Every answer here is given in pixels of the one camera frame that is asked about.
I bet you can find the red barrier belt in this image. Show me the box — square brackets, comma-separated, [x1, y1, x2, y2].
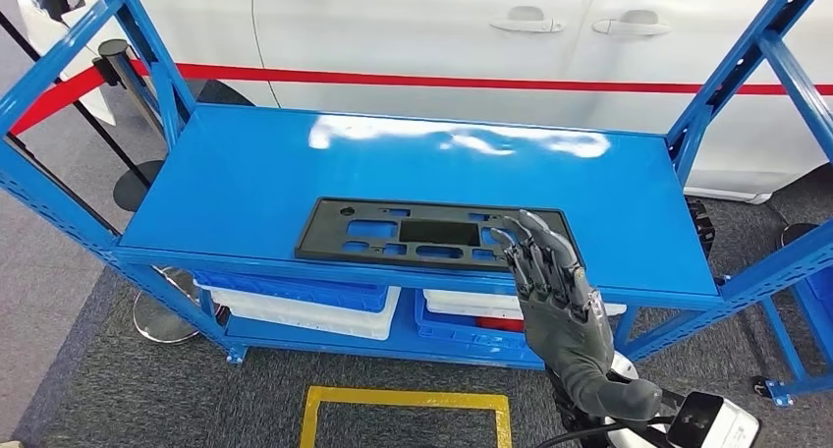
[9, 66, 109, 138]
[130, 59, 833, 97]

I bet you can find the white car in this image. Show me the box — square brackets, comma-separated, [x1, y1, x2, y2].
[16, 0, 833, 205]

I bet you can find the black top stanchion post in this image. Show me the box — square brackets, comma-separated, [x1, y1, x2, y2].
[97, 38, 167, 213]

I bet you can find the yellow floor tape square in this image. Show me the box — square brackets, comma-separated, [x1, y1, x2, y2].
[299, 386, 514, 448]

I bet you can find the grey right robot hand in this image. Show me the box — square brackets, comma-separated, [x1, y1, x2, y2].
[489, 209, 664, 421]

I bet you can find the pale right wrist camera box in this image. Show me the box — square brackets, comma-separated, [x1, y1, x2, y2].
[666, 391, 761, 448]

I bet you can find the chrome base stanchion post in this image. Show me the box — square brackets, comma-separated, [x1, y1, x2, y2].
[0, 136, 226, 346]

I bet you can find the red item in bin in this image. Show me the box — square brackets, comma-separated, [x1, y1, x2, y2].
[474, 316, 526, 334]

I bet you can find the black ribbed block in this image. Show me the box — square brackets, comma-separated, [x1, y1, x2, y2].
[684, 197, 717, 258]

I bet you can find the black plastic frame part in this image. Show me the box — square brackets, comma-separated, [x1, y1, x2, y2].
[294, 197, 583, 274]

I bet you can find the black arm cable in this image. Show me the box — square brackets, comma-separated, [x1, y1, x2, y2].
[533, 416, 678, 448]

